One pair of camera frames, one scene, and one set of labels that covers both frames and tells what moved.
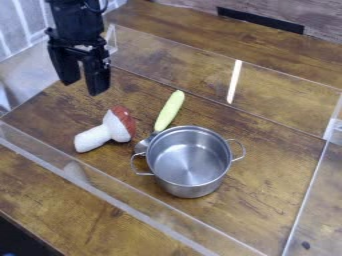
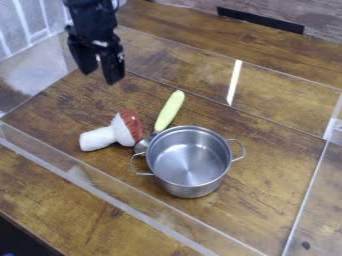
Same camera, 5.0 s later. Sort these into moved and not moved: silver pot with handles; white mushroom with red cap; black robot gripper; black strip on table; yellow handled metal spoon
Moved: white mushroom with red cap; black robot gripper
Not moved: black strip on table; silver pot with handles; yellow handled metal spoon
